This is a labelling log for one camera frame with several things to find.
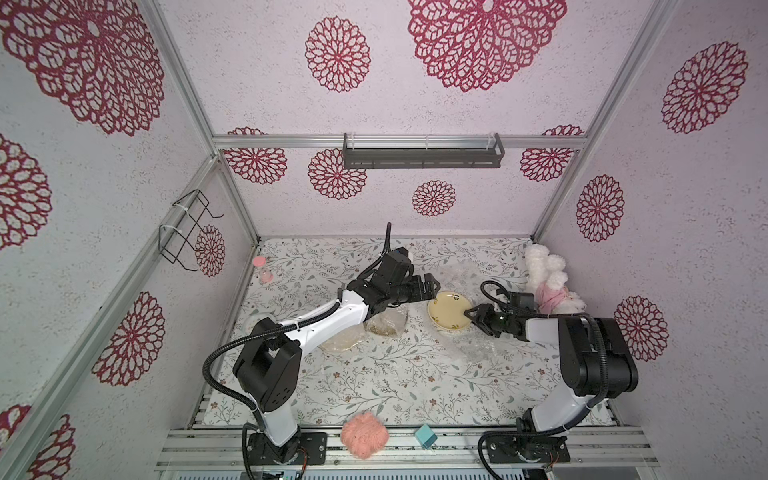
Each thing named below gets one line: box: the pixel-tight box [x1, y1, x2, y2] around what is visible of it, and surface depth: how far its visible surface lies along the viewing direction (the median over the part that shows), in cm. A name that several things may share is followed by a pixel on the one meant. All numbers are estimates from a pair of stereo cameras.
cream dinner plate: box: [428, 291, 472, 330], surface depth 100 cm
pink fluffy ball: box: [340, 412, 389, 460], surface depth 73 cm
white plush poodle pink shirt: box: [524, 243, 587, 314], surface depth 94 cm
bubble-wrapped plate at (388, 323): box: [363, 306, 408, 337], surface depth 94 cm
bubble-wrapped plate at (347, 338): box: [318, 324, 370, 352], surface depth 91 cm
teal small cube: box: [415, 423, 438, 449], surface depth 76 cm
